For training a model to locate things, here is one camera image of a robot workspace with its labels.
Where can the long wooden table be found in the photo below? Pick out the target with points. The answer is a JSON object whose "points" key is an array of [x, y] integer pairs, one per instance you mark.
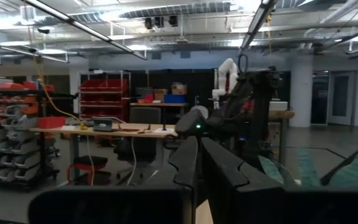
{"points": [[129, 132]]}

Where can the grey door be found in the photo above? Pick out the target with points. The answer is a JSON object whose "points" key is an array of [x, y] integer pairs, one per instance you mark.
{"points": [[342, 99]]}

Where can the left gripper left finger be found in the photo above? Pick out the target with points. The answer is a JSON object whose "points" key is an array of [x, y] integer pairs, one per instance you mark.
{"points": [[186, 161]]}

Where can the red black rolling stool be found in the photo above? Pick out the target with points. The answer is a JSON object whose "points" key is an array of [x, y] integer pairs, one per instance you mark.
{"points": [[88, 161]]}

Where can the white box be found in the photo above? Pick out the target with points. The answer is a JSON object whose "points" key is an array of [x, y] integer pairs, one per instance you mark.
{"points": [[278, 106]]}

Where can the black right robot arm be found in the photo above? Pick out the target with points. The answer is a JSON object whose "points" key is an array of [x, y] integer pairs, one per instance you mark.
{"points": [[259, 124]]}

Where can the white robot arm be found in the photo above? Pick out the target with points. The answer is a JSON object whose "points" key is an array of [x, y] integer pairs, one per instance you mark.
{"points": [[228, 67]]}

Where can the red shelf rack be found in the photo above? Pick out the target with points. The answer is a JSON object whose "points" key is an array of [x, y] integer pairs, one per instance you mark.
{"points": [[104, 93]]}

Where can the cardboard box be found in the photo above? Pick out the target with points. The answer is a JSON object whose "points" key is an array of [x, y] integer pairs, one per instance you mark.
{"points": [[178, 89]]}

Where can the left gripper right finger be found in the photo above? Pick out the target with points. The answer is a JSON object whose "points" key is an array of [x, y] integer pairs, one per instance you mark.
{"points": [[228, 180]]}

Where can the black office chair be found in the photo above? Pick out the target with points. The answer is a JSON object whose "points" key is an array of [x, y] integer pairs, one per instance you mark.
{"points": [[144, 115]]}

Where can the red box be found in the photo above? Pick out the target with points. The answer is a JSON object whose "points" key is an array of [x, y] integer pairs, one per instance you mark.
{"points": [[51, 122]]}

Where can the small grey laptop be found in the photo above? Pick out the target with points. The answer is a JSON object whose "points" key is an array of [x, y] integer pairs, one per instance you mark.
{"points": [[103, 125]]}

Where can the long ceiling light bar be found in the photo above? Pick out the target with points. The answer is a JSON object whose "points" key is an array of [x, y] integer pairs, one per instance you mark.
{"points": [[88, 29], [256, 25]]}

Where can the blue bin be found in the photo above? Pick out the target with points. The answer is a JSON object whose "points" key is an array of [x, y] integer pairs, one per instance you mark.
{"points": [[175, 99]]}

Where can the parts bin rack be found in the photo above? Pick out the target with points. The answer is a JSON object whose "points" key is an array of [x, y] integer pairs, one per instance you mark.
{"points": [[10, 149]]}

